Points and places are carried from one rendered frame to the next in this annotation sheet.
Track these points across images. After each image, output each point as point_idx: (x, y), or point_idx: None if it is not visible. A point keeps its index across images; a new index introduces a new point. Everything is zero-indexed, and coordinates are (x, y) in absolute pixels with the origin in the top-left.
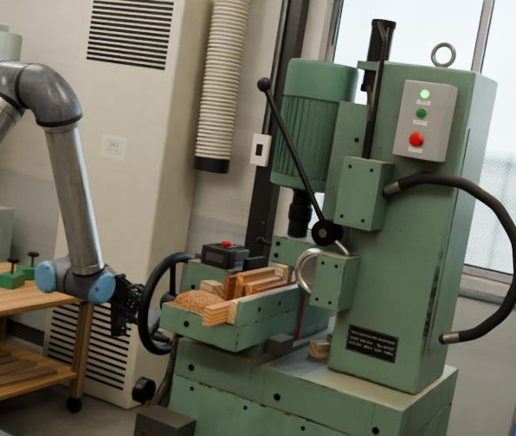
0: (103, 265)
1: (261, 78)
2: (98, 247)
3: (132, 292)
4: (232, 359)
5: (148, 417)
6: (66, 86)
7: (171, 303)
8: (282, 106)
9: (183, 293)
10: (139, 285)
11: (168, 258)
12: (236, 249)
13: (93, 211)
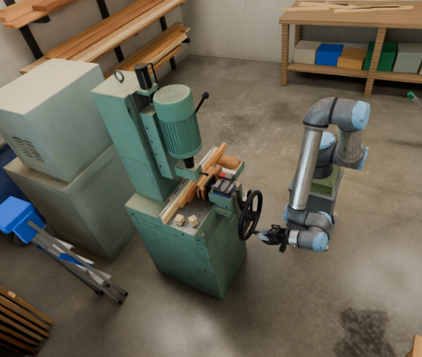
0: (289, 203)
1: (206, 91)
2: (291, 193)
3: (276, 229)
4: None
5: (246, 192)
6: (311, 106)
7: (241, 161)
8: (195, 112)
9: (236, 159)
10: (274, 233)
11: (253, 192)
12: (218, 184)
13: (295, 176)
